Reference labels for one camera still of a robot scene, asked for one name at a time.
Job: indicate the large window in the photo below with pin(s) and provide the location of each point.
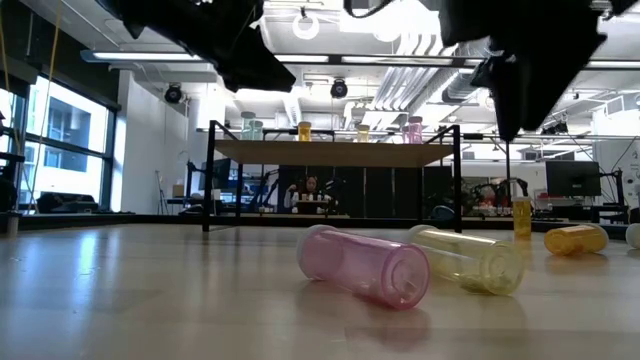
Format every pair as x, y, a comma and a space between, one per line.
70, 150

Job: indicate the black round ceiling camera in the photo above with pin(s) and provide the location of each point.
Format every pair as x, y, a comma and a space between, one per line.
173, 94
339, 89

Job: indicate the silver air duct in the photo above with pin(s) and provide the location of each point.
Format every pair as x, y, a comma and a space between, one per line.
460, 90

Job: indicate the yellow medicine bottle white cap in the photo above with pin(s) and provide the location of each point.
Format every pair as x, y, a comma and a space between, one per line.
475, 260
362, 133

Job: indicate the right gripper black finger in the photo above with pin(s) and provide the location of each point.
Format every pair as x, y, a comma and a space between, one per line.
530, 85

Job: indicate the wooden shelf black metal legs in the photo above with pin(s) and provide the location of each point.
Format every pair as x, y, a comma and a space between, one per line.
330, 154

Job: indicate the black aluminium table frame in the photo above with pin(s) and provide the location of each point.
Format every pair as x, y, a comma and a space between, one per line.
150, 220

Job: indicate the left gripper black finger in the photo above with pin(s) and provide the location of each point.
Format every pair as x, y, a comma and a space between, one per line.
255, 70

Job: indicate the black couch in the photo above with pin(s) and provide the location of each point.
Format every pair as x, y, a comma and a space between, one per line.
65, 202

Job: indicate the person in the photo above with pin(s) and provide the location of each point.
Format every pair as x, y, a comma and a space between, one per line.
307, 192

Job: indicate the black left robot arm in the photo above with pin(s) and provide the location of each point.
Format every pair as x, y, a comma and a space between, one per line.
150, 15

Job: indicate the black monitor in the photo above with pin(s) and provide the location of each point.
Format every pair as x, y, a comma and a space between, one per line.
572, 177

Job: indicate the overhead light bar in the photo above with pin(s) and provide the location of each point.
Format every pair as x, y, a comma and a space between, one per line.
150, 56

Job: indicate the black partition wall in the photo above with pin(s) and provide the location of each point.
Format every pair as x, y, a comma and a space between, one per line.
380, 190

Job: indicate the orange medicine bottle white cap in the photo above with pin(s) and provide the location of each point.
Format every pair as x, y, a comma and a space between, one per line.
304, 132
575, 240
521, 220

